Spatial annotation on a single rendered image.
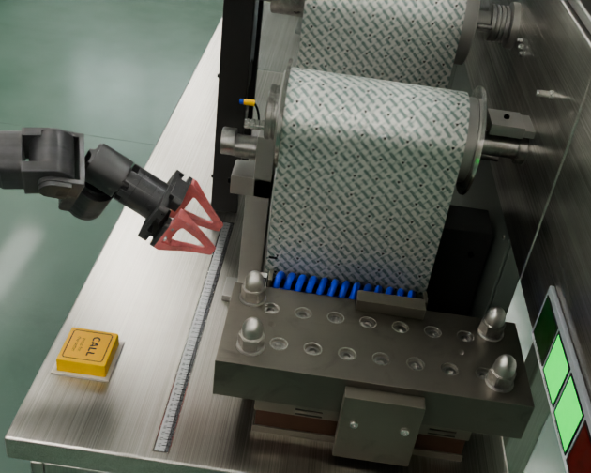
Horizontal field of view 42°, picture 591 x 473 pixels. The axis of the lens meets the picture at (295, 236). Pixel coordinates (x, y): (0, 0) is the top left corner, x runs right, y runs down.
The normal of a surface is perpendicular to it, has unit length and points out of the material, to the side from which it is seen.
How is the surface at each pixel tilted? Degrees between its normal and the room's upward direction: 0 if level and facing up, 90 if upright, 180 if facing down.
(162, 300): 0
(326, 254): 90
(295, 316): 0
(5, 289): 0
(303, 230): 90
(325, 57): 92
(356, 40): 92
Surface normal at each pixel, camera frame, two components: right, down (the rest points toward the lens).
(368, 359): 0.11, -0.82
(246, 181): -0.09, 0.56
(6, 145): 0.22, -0.44
